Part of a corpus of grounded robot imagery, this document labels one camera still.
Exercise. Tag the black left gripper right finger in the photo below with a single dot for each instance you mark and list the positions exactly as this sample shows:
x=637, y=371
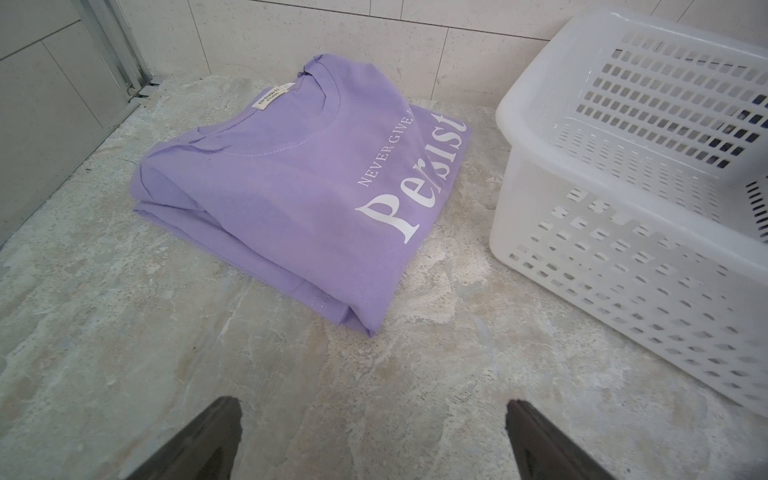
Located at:
x=543, y=451

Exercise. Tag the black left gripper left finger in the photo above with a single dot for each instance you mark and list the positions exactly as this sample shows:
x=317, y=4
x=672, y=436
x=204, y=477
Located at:
x=205, y=448

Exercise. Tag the white plastic laundry basket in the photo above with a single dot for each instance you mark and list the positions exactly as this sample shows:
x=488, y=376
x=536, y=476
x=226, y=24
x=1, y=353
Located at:
x=636, y=190

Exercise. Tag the purple folded t-shirt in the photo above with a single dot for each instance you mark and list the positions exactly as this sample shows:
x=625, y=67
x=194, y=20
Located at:
x=323, y=188

